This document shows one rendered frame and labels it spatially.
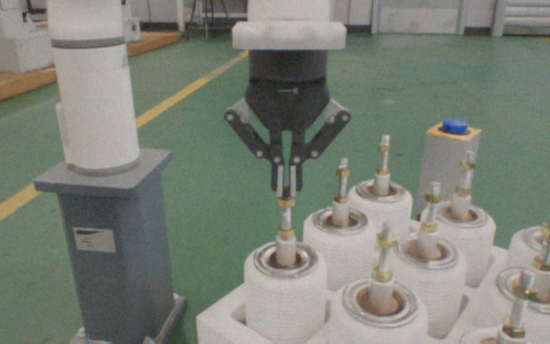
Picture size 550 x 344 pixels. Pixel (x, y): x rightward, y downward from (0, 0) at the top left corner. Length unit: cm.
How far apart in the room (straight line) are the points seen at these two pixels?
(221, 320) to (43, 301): 48
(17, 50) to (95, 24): 228
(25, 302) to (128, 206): 39
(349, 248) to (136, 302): 34
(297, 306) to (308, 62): 26
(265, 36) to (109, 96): 31
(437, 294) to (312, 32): 33
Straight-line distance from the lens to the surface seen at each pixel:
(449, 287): 56
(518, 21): 569
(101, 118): 64
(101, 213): 67
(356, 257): 60
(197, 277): 94
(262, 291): 51
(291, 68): 41
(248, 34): 37
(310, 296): 51
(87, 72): 63
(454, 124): 80
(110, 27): 63
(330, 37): 37
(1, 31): 294
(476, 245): 65
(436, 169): 82
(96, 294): 75
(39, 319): 93
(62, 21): 64
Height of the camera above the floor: 55
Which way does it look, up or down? 23 degrees down
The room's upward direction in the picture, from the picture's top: straight up
